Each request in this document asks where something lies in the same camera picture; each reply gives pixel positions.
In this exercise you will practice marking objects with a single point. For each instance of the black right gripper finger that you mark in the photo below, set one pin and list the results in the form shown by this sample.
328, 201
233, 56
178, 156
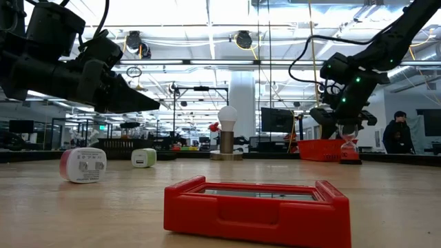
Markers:
327, 125
368, 118

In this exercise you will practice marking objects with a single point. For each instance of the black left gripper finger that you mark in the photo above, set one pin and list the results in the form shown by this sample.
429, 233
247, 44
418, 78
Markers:
113, 112
127, 98

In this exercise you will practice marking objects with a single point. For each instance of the orange sand hourglass black caps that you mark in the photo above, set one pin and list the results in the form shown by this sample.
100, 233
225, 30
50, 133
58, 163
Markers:
124, 125

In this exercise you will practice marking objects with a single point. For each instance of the red sand hourglass black caps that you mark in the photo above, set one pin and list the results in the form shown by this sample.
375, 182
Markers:
349, 155

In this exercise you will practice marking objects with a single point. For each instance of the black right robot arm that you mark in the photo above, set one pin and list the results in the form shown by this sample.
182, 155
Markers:
396, 38

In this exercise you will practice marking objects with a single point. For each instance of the red plastic basket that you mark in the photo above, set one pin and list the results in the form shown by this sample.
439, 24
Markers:
313, 151

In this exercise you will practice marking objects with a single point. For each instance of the person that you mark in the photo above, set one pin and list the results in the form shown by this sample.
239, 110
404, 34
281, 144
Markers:
398, 134

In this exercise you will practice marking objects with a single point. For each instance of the black plastic basket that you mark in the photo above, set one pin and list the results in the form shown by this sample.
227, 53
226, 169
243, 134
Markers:
117, 146

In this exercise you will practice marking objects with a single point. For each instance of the white background machine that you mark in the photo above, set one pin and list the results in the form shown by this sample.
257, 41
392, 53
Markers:
81, 136

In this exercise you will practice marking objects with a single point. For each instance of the black monitor on stand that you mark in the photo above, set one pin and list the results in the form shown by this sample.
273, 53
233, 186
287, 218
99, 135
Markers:
277, 120

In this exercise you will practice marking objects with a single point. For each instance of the black background monitor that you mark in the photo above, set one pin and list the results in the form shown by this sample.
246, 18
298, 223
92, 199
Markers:
21, 126

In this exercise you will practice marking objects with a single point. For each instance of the red background object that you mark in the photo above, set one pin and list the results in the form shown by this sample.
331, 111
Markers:
213, 127

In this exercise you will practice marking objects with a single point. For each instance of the white building column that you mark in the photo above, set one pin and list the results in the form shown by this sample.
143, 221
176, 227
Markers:
242, 93

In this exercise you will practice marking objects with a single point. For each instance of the long ceiling light strip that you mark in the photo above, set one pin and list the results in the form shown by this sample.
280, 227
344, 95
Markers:
220, 62

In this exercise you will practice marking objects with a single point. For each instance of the brass lamp with white bulb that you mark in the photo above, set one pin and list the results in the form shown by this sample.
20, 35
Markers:
227, 117

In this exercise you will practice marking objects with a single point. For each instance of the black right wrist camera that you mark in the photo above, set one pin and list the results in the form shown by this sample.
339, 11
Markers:
330, 96

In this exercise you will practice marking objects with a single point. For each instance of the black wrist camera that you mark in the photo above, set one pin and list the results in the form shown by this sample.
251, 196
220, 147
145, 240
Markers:
101, 48
330, 96

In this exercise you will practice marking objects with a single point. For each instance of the silver ventilation duct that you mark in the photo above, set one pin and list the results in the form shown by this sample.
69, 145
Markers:
399, 70

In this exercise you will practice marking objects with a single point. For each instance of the green white wall charger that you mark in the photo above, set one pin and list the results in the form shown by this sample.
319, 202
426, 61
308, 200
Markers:
143, 158

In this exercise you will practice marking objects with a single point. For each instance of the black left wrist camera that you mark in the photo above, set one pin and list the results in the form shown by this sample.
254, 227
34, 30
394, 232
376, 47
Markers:
101, 48

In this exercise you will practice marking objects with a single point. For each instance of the pink white wall charger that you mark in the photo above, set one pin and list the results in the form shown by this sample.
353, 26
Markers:
84, 165

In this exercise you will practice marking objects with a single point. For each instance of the dark wall screen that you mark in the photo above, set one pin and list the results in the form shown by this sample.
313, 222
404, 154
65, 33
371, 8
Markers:
430, 122

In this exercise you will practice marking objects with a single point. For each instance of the black metal station frame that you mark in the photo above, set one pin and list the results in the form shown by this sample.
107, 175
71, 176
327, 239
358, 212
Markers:
201, 88

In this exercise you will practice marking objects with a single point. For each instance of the red plastic mirror frame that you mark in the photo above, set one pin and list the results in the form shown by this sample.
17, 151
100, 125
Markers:
241, 220

